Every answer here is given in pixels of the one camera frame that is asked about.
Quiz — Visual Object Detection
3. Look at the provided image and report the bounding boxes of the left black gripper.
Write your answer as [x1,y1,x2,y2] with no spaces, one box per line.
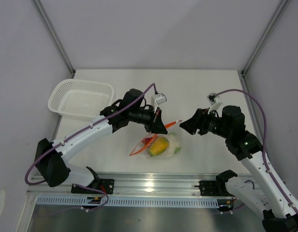
[129,105,168,135]

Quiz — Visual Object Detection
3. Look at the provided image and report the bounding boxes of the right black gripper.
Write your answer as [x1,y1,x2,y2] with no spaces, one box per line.
[179,107,231,139]

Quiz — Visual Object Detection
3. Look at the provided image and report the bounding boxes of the yellow green toy mango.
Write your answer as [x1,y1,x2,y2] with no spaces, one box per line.
[148,137,169,157]

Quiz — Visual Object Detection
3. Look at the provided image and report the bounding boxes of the clear red zip bag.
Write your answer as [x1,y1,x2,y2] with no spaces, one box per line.
[129,120,182,159]

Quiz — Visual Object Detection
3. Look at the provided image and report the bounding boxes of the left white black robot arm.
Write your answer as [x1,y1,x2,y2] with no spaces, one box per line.
[34,88,167,193]

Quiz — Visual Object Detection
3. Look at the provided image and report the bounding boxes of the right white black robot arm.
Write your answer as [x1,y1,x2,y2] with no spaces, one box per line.
[179,105,298,232]

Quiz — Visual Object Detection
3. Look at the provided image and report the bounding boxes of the white perforated plastic basket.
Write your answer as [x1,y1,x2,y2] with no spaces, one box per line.
[47,79,115,120]

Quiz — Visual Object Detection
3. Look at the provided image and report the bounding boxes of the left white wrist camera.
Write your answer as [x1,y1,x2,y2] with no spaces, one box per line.
[151,93,167,112]

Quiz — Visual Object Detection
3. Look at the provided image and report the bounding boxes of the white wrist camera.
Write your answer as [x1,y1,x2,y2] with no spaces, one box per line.
[151,93,167,112]
[207,93,223,113]

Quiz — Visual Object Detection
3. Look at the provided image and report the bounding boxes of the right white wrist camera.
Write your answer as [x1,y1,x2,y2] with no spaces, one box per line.
[207,93,223,113]

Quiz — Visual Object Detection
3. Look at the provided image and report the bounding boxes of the aluminium mounting rail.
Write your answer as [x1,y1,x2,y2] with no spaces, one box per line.
[26,172,291,199]

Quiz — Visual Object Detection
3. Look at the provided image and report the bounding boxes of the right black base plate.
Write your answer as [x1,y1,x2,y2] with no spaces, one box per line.
[194,180,233,197]

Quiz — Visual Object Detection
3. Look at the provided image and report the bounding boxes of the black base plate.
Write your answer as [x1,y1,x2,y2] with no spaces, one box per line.
[71,179,115,195]
[194,180,233,197]

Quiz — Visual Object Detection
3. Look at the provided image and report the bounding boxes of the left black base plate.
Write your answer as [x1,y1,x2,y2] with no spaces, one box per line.
[71,179,115,195]

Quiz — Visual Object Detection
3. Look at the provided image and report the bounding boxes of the white slotted cable duct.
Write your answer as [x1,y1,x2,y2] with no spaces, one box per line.
[36,195,219,208]

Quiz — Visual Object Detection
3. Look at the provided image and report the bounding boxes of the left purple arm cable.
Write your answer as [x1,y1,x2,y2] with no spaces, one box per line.
[24,83,159,213]

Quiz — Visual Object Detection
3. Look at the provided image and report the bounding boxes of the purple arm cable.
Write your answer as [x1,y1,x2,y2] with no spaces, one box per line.
[24,83,159,213]
[210,88,298,225]

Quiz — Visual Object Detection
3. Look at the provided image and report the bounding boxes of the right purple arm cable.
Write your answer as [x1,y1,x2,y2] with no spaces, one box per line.
[210,88,298,225]

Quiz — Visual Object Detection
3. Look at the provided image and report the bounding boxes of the right aluminium frame post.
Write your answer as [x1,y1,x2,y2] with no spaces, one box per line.
[241,0,291,78]

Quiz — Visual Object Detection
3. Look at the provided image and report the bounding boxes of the aluminium frame post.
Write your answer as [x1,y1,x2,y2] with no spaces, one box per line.
[241,0,291,78]
[31,0,75,77]

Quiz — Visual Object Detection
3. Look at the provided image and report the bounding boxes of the left aluminium frame post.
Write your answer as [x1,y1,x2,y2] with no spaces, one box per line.
[31,0,75,77]

